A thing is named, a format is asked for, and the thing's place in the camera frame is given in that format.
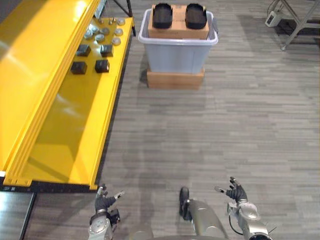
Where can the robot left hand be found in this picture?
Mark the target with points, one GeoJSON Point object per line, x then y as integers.
{"type": "Point", "coordinates": [102, 202]}

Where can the black plastic housing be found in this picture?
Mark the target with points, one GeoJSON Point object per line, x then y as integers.
{"type": "Point", "coordinates": [196, 16]}
{"type": "Point", "coordinates": [162, 16]}

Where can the black shelf upright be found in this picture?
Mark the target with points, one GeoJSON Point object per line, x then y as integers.
{"type": "Point", "coordinates": [133, 26]}

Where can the black shelf crossbeam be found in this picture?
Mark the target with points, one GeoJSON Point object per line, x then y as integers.
{"type": "Point", "coordinates": [50, 186]}

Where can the small black block part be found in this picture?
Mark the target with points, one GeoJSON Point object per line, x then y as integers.
{"type": "Point", "coordinates": [107, 50]}
{"type": "Point", "coordinates": [102, 66]}
{"type": "Point", "coordinates": [83, 50]}
{"type": "Point", "coordinates": [79, 67]}

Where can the grey plastic storage bin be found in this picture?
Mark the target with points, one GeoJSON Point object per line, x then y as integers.
{"type": "Point", "coordinates": [175, 56]}

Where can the robot silver left arm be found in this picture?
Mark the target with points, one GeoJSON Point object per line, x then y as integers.
{"type": "Point", "coordinates": [100, 226]}

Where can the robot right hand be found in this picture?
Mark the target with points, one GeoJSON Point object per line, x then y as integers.
{"type": "Point", "coordinates": [237, 193]}

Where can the white electric box device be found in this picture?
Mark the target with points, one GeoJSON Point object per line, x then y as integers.
{"type": "Point", "coordinates": [273, 18]}

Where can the round silver metal part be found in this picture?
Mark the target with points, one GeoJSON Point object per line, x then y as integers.
{"type": "Point", "coordinates": [93, 29]}
{"type": "Point", "coordinates": [118, 31]}
{"type": "Point", "coordinates": [99, 37]}
{"type": "Point", "coordinates": [121, 21]}
{"type": "Point", "coordinates": [116, 41]}
{"type": "Point", "coordinates": [88, 35]}

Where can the flat plain cardboard box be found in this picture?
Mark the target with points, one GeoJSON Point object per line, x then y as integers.
{"type": "Point", "coordinates": [175, 80]}

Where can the yellow metal shelf board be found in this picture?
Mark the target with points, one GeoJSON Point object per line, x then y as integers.
{"type": "Point", "coordinates": [75, 120]}
{"type": "Point", "coordinates": [37, 50]}

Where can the cardboard box with tape seam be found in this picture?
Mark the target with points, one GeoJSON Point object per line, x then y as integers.
{"type": "Point", "coordinates": [178, 31]}

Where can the robot silver right arm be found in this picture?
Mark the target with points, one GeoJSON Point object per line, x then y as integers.
{"type": "Point", "coordinates": [250, 217]}

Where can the grey metal frame stand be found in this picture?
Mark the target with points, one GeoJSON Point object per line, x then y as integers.
{"type": "Point", "coordinates": [296, 30]}

